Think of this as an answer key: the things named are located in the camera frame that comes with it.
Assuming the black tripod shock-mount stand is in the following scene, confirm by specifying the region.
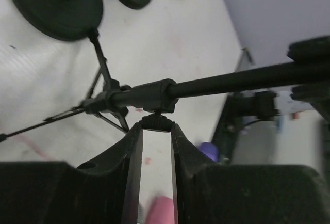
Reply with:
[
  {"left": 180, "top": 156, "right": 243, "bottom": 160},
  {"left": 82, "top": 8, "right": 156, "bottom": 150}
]
[{"left": 0, "top": 27, "right": 330, "bottom": 143}]

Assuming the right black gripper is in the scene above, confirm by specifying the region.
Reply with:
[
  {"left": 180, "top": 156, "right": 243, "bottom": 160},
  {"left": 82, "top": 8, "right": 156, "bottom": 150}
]
[{"left": 287, "top": 36, "right": 329, "bottom": 122}]

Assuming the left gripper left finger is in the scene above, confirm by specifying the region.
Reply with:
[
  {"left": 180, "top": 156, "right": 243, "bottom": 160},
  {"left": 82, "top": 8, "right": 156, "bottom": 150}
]
[{"left": 1, "top": 123, "right": 142, "bottom": 223}]

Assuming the pink microphone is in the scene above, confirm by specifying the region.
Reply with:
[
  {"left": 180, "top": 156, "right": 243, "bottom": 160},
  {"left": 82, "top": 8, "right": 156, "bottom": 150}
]
[{"left": 145, "top": 195, "right": 175, "bottom": 224}]

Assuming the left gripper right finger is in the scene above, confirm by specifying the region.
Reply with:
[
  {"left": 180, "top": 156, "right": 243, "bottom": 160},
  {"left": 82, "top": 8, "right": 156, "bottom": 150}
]
[{"left": 171, "top": 124, "right": 329, "bottom": 223}]

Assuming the dark purple microphone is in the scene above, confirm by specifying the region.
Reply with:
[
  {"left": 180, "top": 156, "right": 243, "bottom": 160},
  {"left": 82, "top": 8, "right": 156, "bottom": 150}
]
[{"left": 198, "top": 142, "right": 219, "bottom": 162}]

